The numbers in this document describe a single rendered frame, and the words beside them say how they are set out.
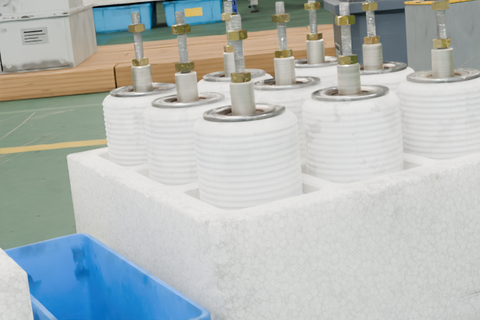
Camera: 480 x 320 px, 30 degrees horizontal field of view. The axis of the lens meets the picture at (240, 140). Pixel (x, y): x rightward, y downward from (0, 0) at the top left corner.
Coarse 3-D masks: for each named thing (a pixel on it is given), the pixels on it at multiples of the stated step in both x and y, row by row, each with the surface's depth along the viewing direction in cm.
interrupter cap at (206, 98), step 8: (168, 96) 94; (176, 96) 94; (200, 96) 93; (208, 96) 92; (216, 96) 92; (224, 96) 91; (152, 104) 91; (160, 104) 89; (168, 104) 89; (176, 104) 88; (184, 104) 88; (192, 104) 88; (200, 104) 88; (208, 104) 89
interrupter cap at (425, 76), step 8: (416, 72) 95; (424, 72) 95; (456, 72) 93; (464, 72) 93; (472, 72) 92; (408, 80) 92; (416, 80) 90; (424, 80) 90; (432, 80) 89; (440, 80) 89; (448, 80) 89; (456, 80) 89; (464, 80) 89
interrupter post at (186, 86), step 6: (180, 72) 92; (192, 72) 91; (180, 78) 90; (186, 78) 90; (192, 78) 90; (180, 84) 90; (186, 84) 90; (192, 84) 91; (180, 90) 91; (186, 90) 90; (192, 90) 91; (180, 96) 91; (186, 96) 91; (192, 96) 91; (198, 96) 91; (180, 102) 91
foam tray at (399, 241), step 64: (128, 192) 90; (192, 192) 86; (320, 192) 80; (384, 192) 81; (448, 192) 84; (128, 256) 93; (192, 256) 78; (256, 256) 75; (320, 256) 78; (384, 256) 82; (448, 256) 86
